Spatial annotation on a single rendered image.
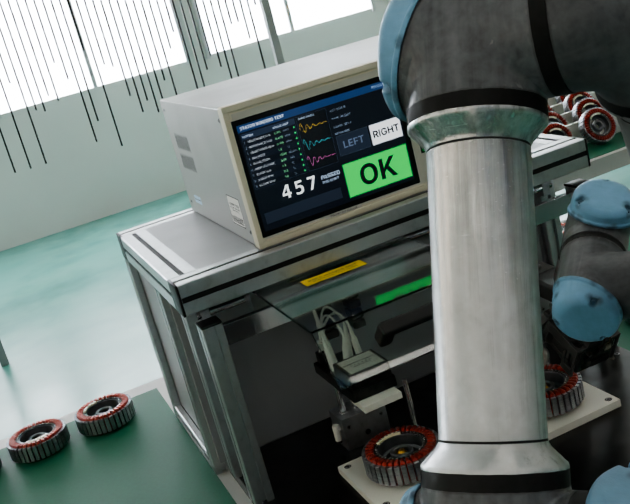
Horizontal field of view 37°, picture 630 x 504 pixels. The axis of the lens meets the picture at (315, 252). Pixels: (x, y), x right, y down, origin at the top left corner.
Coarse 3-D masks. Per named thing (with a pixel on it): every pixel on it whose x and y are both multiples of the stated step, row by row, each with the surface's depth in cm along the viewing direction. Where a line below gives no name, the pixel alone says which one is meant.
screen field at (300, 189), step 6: (312, 174) 132; (294, 180) 131; (300, 180) 131; (306, 180) 132; (312, 180) 132; (282, 186) 130; (288, 186) 131; (294, 186) 131; (300, 186) 131; (306, 186) 132; (312, 186) 132; (318, 186) 132; (282, 192) 130; (288, 192) 131; (294, 192) 131; (300, 192) 132; (306, 192) 132; (282, 198) 131; (288, 198) 131
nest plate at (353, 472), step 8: (344, 464) 136; (352, 464) 135; (360, 464) 135; (344, 472) 134; (352, 472) 133; (360, 472) 133; (352, 480) 131; (360, 480) 131; (368, 480) 130; (360, 488) 129; (368, 488) 128; (376, 488) 128; (384, 488) 127; (392, 488) 127; (400, 488) 126; (408, 488) 126; (368, 496) 126; (376, 496) 126; (384, 496) 125; (392, 496) 125; (400, 496) 124
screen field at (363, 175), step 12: (372, 156) 135; (384, 156) 135; (396, 156) 136; (408, 156) 137; (348, 168) 134; (360, 168) 134; (372, 168) 135; (384, 168) 136; (396, 168) 136; (408, 168) 137; (348, 180) 134; (360, 180) 135; (372, 180) 135; (384, 180) 136; (396, 180) 137; (360, 192) 135
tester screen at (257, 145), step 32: (352, 96) 132; (256, 128) 127; (288, 128) 129; (320, 128) 131; (352, 128) 133; (256, 160) 128; (288, 160) 130; (320, 160) 132; (352, 160) 134; (256, 192) 129; (320, 192) 133
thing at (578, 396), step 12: (552, 372) 140; (564, 372) 138; (552, 384) 137; (564, 384) 134; (576, 384) 134; (552, 396) 133; (564, 396) 132; (576, 396) 134; (552, 408) 133; (564, 408) 133
